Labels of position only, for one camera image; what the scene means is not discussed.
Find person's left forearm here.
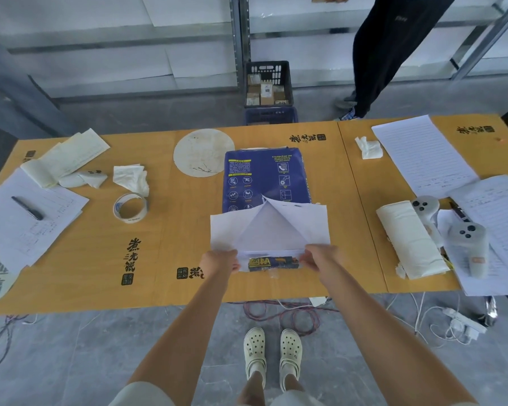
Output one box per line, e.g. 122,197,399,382
126,272,231,396

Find round white sticker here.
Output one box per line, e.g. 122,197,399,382
173,128,236,178

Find person's left hand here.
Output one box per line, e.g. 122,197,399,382
199,248,241,280

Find person's right leg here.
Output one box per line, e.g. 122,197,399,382
281,373,306,394

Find red cable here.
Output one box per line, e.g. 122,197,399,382
242,299,322,337

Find person's left leg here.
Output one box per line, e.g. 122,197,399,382
236,369,266,406

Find group of small cardboard boxes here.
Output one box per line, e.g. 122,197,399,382
246,73,290,106

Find white form sheets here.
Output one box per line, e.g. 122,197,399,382
436,174,508,297
0,167,90,275

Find white tape roll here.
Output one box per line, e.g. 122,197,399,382
112,192,149,224

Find person's right forearm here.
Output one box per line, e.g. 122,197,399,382
321,259,479,406

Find person's right hand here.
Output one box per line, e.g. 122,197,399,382
298,244,350,286

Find person's grey shorts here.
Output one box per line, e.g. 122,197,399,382
273,389,325,406

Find blue plastic crate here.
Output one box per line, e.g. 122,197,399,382
243,105,300,126

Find person's leg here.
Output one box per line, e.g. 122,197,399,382
281,373,306,394
236,369,266,406

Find person's left clog shoe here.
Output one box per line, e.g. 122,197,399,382
243,326,267,378

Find grey metal rack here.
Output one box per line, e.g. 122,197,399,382
450,0,508,81
240,0,508,87
6,0,241,100

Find lined paper sheet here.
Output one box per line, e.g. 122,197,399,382
371,114,480,199

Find black pen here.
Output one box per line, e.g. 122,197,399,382
448,200,468,223
11,195,46,222

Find white game controller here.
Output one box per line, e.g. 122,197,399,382
410,195,443,246
448,222,490,279

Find person's right clog shoe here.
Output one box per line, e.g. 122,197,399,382
279,328,304,378

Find blue paper ream package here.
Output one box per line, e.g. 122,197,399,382
210,147,332,273

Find crumpled white tissue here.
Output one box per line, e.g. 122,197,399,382
354,135,383,160
59,169,109,190
112,164,151,198

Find black chrome-legged chair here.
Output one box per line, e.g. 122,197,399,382
484,294,498,327

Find person's clog shoe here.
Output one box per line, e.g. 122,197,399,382
243,326,267,378
279,328,304,378

